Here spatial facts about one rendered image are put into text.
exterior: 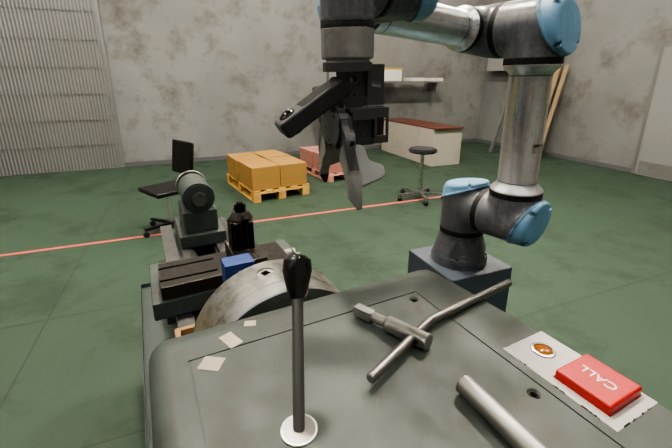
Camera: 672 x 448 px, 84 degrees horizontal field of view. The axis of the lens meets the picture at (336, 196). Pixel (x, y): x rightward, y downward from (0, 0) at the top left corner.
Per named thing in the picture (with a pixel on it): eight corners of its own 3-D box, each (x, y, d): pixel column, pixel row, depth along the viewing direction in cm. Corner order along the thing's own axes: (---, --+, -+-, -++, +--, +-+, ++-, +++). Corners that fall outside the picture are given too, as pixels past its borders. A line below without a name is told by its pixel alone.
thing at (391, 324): (351, 318, 54) (424, 354, 47) (351, 305, 53) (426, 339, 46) (360, 312, 55) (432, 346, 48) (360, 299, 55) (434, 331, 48)
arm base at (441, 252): (461, 243, 116) (465, 213, 113) (499, 264, 103) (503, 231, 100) (420, 251, 111) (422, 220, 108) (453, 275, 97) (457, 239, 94)
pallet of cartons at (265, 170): (311, 195, 541) (311, 163, 528) (244, 204, 502) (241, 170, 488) (283, 175, 657) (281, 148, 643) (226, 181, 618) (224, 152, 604)
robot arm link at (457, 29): (478, 13, 94) (313, -29, 67) (520, 6, 86) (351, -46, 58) (472, 62, 97) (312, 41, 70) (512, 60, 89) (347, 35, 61)
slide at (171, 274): (292, 270, 136) (292, 259, 134) (162, 301, 117) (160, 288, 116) (276, 251, 151) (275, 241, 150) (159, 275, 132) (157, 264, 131)
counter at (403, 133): (404, 147, 927) (406, 117, 905) (460, 164, 744) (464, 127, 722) (381, 149, 903) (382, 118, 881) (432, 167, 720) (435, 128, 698)
